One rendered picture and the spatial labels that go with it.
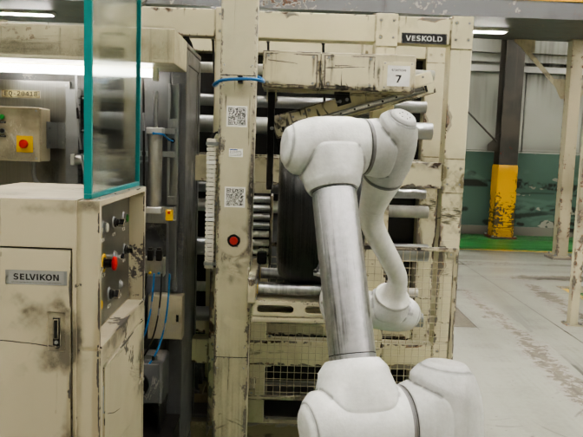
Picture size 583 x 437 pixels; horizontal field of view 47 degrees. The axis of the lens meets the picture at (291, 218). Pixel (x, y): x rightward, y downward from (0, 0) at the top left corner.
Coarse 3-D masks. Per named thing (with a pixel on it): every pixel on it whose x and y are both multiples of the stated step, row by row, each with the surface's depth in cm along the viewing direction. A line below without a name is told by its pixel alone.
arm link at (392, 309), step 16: (368, 192) 166; (384, 192) 163; (368, 208) 169; (384, 208) 169; (368, 224) 172; (368, 240) 177; (384, 240) 177; (384, 256) 180; (400, 272) 184; (384, 288) 191; (400, 288) 187; (384, 304) 190; (400, 304) 190; (416, 304) 196; (384, 320) 192; (400, 320) 192; (416, 320) 194
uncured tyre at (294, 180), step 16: (288, 176) 229; (288, 192) 228; (304, 192) 226; (288, 208) 227; (304, 208) 226; (288, 224) 228; (304, 224) 226; (288, 240) 229; (304, 240) 228; (288, 256) 232; (304, 256) 231; (288, 272) 238; (304, 272) 237
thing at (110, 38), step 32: (96, 0) 164; (128, 0) 196; (96, 32) 164; (128, 32) 198; (96, 64) 165; (128, 64) 199; (96, 96) 166; (128, 96) 200; (96, 128) 167; (128, 128) 202; (96, 160) 168; (128, 160) 203; (96, 192) 167
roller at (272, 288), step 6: (264, 282) 243; (270, 282) 243; (276, 282) 243; (282, 282) 244; (264, 288) 241; (270, 288) 241; (276, 288) 241; (282, 288) 241; (288, 288) 241; (294, 288) 241; (300, 288) 241; (306, 288) 241; (312, 288) 242; (318, 288) 242; (270, 294) 243; (276, 294) 243; (282, 294) 242; (288, 294) 242; (294, 294) 242; (300, 294) 242; (306, 294) 242; (312, 294) 242; (318, 294) 242
